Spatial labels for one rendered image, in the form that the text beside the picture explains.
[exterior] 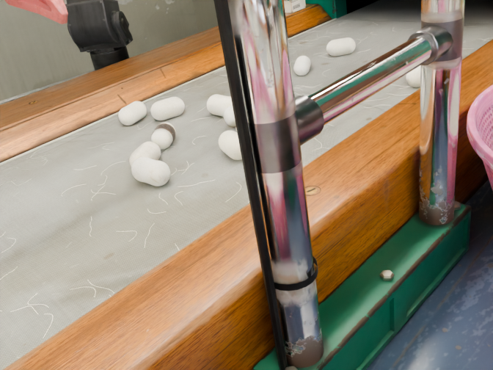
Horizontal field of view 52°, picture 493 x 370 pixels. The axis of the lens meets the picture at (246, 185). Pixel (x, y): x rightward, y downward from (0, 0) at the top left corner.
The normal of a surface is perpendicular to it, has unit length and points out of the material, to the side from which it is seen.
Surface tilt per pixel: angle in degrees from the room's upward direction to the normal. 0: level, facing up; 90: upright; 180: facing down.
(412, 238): 0
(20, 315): 0
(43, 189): 0
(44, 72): 90
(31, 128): 45
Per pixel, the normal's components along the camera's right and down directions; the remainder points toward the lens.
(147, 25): 0.64, 0.28
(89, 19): -0.15, 0.29
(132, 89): 0.39, -0.44
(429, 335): -0.15, -0.86
